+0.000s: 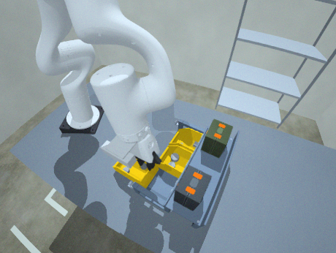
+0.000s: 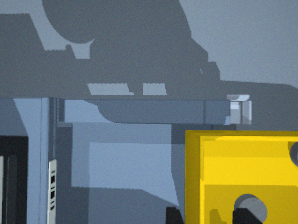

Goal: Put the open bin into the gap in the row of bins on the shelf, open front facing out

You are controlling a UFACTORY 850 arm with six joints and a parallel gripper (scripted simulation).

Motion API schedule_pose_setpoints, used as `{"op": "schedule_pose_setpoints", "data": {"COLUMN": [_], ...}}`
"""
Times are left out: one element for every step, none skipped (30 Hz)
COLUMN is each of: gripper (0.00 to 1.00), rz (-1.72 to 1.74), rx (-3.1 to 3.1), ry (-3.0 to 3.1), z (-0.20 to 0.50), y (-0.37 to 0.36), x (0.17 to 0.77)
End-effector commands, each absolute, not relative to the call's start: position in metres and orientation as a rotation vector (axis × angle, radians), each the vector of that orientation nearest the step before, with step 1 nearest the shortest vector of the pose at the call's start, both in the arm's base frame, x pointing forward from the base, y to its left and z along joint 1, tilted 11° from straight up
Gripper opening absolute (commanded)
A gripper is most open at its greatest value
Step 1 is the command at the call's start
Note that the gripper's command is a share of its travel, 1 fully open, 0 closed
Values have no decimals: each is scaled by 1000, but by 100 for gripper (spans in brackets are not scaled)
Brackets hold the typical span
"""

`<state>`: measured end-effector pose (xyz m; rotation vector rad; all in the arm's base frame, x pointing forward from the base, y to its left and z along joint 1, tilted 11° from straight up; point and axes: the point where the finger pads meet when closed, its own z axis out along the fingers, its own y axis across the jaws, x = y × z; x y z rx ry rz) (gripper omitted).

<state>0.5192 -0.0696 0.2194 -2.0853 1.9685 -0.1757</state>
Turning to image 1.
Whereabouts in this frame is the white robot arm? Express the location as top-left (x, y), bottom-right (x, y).
top-left (36, 0), bottom-right (176, 169)

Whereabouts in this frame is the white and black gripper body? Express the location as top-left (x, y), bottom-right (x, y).
top-left (130, 131), bottom-right (160, 163)

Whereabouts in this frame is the yellow open-front bin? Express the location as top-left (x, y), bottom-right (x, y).
top-left (170, 128), bottom-right (202, 152)
top-left (158, 146), bottom-right (193, 178)
top-left (112, 161), bottom-right (159, 188)

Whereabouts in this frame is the olive green case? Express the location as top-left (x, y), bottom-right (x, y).
top-left (201, 119), bottom-right (233, 158)

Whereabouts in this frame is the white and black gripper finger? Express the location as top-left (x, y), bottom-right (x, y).
top-left (146, 151), bottom-right (161, 171)
top-left (136, 157), bottom-right (145, 166)

